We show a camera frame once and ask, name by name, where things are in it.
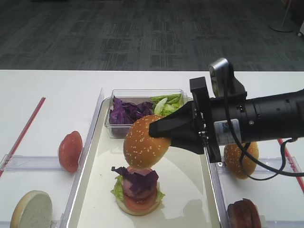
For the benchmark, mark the left lower clear holder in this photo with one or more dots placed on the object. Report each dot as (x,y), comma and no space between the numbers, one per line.
(57,223)

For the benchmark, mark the right lower clear holder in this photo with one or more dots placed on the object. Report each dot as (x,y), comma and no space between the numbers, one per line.
(263,221)

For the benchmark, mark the lettuce leaf on burger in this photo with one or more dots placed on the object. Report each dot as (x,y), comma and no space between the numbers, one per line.
(117,191)

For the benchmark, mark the green lettuce in box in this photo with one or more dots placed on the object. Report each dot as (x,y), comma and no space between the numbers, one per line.
(166,104)

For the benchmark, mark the lower tomato slice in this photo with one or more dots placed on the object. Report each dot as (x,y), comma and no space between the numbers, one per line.
(138,204)

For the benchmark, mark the stack of meat patties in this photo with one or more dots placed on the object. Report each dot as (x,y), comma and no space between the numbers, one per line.
(243,214)

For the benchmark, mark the cream metal tray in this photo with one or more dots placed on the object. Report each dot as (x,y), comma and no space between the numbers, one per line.
(183,178)

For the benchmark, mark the right red strip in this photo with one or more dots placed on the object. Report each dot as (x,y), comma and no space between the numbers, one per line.
(294,168)

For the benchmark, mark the upright bun half left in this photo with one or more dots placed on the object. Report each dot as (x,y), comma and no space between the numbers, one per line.
(34,210)

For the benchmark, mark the sesame bun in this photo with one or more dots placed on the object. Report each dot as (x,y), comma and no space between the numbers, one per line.
(140,150)
(232,155)

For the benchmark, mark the upright tomato slice left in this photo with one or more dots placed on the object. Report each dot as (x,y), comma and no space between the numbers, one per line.
(69,151)

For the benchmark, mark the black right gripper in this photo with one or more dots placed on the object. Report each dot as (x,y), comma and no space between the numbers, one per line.
(219,122)

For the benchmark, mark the clear plastic salad box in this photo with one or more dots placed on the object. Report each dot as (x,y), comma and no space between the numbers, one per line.
(136,97)

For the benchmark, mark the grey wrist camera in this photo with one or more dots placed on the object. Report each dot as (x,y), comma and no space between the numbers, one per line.
(223,79)

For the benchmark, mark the purple cabbage piece on burger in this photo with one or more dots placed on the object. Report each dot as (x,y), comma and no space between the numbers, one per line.
(139,182)

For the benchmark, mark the red strip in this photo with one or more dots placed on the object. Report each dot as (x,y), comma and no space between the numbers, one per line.
(21,136)
(294,168)

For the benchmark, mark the bottom bun on tray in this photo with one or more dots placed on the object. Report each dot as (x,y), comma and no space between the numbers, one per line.
(133,212)

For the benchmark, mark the clear acrylic rail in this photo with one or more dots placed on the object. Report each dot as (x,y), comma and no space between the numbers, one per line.
(81,164)
(216,204)

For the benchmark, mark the purple cabbage leaves in box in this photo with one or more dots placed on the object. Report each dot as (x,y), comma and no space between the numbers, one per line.
(127,112)

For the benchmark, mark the left upper clear holder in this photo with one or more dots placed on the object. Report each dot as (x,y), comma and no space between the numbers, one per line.
(30,163)

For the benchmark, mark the left red strip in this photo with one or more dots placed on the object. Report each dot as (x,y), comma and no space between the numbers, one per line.
(21,136)

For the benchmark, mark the sesame bun top front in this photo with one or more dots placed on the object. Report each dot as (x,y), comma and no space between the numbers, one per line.
(140,150)

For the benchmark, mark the pink ham slice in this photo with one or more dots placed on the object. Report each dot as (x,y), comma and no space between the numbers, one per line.
(126,185)

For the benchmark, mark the white stand base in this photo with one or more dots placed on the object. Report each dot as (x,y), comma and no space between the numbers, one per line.
(285,26)

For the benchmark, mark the right clear acrylic rail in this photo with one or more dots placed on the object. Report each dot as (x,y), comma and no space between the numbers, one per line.
(216,204)

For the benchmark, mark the right upper clear holder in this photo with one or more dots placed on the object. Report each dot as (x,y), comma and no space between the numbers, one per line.
(272,162)

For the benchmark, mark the left clear acrylic rail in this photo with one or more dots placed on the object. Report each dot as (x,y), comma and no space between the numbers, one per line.
(81,164)

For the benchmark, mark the upper tomato slice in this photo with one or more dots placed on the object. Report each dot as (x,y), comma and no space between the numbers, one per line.
(143,172)

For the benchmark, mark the clear holder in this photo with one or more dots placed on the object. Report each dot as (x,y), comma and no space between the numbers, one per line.
(30,163)
(263,221)
(57,223)
(272,162)

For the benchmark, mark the sesame bun top rear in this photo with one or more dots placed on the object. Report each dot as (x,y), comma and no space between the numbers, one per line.
(232,155)

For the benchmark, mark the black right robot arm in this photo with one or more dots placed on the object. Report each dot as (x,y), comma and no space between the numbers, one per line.
(267,118)

